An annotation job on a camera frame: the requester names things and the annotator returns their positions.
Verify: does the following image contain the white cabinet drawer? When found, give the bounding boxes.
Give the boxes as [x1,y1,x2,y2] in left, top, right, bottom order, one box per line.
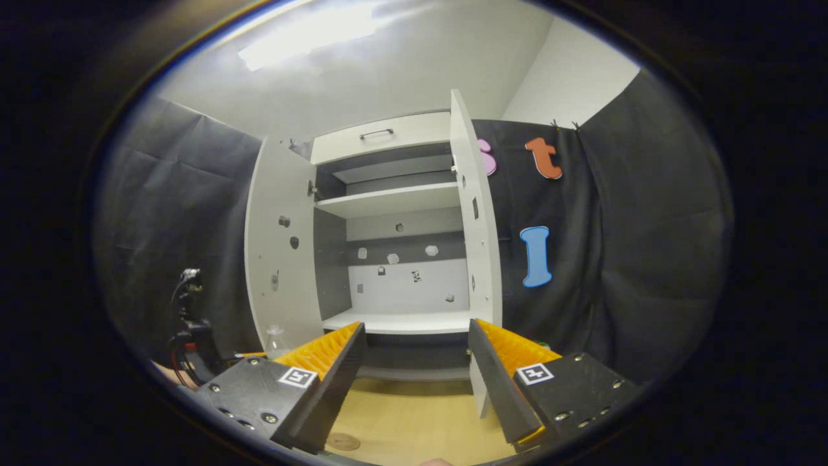
[310,111,452,166]

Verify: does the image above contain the black cable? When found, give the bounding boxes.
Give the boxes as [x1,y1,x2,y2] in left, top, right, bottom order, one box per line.
[171,277,195,337]

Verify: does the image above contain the ceiling light panel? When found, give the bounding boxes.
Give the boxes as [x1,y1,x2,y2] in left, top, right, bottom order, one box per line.
[238,3,389,72]

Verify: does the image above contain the red cable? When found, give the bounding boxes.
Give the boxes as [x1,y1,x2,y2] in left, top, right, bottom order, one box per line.
[169,337,195,386]

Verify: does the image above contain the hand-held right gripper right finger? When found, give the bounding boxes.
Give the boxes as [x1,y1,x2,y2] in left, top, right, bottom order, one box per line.
[467,318,641,454]

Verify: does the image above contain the white and grey cabinet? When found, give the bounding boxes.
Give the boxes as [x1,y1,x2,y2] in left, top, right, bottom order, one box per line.
[310,110,473,383]

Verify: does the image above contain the white cabinet door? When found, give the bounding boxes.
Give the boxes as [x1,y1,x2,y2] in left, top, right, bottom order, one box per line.
[450,89,504,418]
[244,136,324,353]

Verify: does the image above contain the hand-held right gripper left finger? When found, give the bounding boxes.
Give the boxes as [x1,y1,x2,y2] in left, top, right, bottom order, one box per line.
[194,322,367,454]

